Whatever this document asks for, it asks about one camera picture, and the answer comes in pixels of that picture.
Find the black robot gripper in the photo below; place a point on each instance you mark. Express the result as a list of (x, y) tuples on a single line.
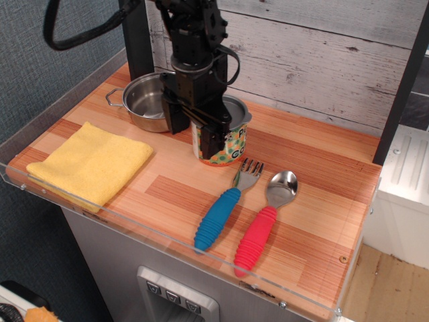
[(198, 97)]

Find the orange object at corner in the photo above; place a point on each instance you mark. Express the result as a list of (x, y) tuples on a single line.
[(40, 314)]

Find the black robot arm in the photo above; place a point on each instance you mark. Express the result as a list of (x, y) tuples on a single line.
[(196, 30)]

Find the grey toy fridge cabinet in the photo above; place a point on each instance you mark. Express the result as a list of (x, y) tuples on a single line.
[(113, 259)]

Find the blue handled fork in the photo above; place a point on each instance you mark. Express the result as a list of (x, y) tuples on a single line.
[(214, 221)]

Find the clear acrylic guard rail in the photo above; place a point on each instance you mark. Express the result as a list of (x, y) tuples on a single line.
[(311, 249)]

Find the red handled spoon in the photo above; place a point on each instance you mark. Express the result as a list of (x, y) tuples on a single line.
[(281, 190)]

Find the stainless steel pot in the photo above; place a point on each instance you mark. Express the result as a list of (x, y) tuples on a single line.
[(142, 98)]

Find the silver dispenser button panel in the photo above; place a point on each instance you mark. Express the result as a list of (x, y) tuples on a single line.
[(168, 300)]

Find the toy can with grey lid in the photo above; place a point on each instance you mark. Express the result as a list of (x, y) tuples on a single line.
[(235, 140)]

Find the yellow folded cloth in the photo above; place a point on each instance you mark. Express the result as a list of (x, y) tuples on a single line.
[(91, 166)]

